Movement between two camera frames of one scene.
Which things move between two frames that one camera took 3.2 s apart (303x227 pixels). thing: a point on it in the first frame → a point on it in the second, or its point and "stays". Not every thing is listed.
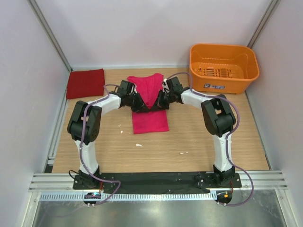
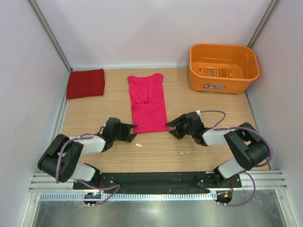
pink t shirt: [147, 85] stays
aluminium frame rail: [61, 181] stays
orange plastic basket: [222, 68] stays
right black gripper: [159, 105] → [182, 119]
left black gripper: [140, 107] → [126, 129]
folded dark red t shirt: [85, 83] stays
